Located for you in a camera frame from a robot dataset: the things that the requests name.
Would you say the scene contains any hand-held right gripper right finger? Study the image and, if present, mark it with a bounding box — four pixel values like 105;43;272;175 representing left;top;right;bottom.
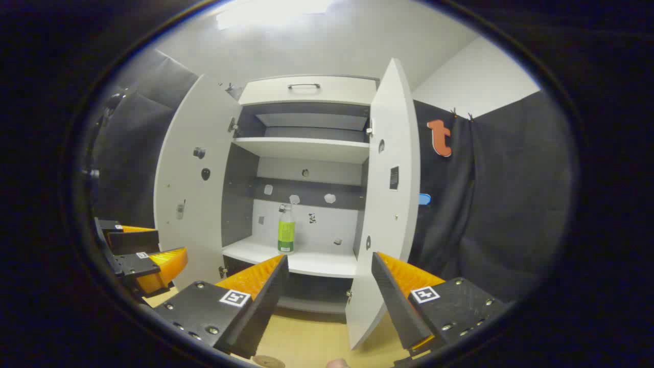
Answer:
371;251;511;358

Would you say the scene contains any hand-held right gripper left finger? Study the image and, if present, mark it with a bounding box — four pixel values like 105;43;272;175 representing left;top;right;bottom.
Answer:
153;254;290;360

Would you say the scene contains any white cabinet door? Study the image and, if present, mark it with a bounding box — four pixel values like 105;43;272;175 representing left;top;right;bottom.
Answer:
153;74;243;292
345;58;421;351

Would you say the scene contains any clear bottle with green label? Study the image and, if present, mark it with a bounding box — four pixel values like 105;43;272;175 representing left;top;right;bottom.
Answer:
277;203;296;255

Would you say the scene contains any white cabinet shelf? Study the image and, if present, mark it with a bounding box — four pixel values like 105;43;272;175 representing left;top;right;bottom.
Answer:
232;137;370;164
222;236;358;279

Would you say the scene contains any white and grey cabinet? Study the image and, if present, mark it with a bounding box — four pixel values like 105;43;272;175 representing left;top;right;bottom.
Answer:
221;75;380;315

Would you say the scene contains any white cabinet drawer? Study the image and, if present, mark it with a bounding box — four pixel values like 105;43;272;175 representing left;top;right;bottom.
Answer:
239;76;378;106

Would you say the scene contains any black backdrop cloth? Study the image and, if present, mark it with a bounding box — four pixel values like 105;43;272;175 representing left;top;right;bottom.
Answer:
409;89;575;305
92;49;201;231

